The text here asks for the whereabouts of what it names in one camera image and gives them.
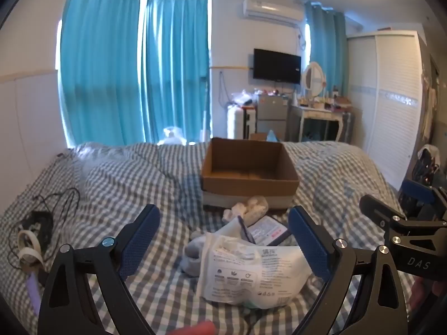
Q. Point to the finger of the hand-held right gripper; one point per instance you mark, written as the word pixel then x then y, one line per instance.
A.
pixel 417 189
pixel 379 211

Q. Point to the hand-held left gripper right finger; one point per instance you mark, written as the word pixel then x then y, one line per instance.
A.
pixel 310 246

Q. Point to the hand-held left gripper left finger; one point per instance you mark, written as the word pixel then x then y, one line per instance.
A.
pixel 139 242

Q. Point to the dark packet with red label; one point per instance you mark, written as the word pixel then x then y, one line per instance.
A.
pixel 270 232

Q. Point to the grey sock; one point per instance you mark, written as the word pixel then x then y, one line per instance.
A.
pixel 193 256

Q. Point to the white wet wipes packet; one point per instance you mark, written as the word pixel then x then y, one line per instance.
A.
pixel 251 268

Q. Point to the person's right hand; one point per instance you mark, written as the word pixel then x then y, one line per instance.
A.
pixel 420 295

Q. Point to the black patterned bag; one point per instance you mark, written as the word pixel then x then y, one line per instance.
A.
pixel 426 164

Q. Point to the grey checked blanket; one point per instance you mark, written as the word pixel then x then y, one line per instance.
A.
pixel 139 181

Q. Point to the dark grey suitcase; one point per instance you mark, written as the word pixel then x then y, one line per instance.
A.
pixel 347 127

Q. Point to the white slatted wardrobe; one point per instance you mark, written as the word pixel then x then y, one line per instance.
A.
pixel 384 104

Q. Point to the red item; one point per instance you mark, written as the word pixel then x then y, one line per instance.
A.
pixel 195 328

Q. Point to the purple item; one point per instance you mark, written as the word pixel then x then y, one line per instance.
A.
pixel 35 293

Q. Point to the teal crumpled bag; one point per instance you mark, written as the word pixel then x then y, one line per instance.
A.
pixel 273 136

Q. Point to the white dressing table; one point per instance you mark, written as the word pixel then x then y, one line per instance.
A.
pixel 314 113

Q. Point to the brown floor cardboard box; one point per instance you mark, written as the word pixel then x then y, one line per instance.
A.
pixel 257 136

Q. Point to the grey mini fridge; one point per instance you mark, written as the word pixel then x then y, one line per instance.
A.
pixel 272 115

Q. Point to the white suitcase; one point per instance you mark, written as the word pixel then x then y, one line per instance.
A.
pixel 235 122

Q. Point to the oval white vanity mirror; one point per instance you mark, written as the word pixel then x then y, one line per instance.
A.
pixel 314 79

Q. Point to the clear plastic bag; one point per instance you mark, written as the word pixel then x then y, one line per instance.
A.
pixel 242 98

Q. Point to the narrow teal curtain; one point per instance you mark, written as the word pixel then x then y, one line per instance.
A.
pixel 324 42

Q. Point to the teal curtain panel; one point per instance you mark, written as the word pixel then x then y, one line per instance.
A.
pixel 174 69

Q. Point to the wide teal curtain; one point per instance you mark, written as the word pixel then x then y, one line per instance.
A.
pixel 101 69

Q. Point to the white air conditioner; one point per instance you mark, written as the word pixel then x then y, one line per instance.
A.
pixel 272 12

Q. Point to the black wall television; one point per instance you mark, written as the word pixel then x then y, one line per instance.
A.
pixel 277 65

